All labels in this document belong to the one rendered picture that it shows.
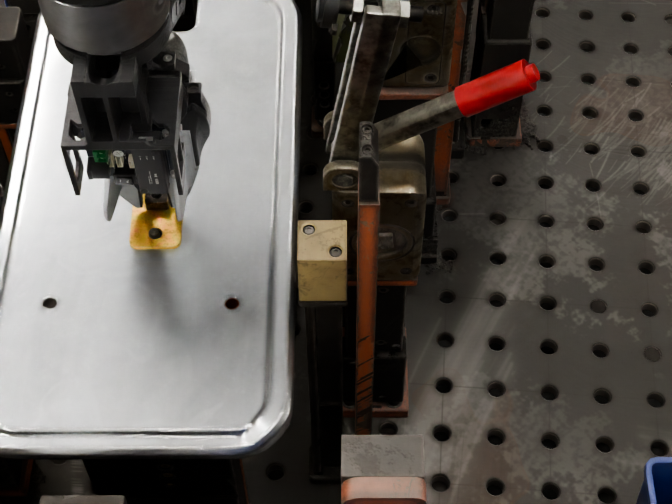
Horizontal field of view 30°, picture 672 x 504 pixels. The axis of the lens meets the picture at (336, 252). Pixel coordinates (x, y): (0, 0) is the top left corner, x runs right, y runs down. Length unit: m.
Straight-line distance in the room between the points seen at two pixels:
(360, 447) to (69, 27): 0.29
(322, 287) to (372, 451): 0.26
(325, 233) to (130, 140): 0.15
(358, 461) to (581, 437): 0.60
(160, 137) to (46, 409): 0.21
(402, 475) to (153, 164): 0.29
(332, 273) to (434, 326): 0.40
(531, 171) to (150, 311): 0.57
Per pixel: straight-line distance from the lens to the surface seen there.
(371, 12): 0.77
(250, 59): 1.04
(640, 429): 1.21
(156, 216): 0.94
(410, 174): 0.90
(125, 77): 0.74
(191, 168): 0.90
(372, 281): 0.82
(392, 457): 0.62
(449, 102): 0.85
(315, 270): 0.84
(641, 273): 1.30
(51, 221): 0.96
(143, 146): 0.78
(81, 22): 0.72
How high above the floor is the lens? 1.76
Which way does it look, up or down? 56 degrees down
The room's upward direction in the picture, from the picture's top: 1 degrees counter-clockwise
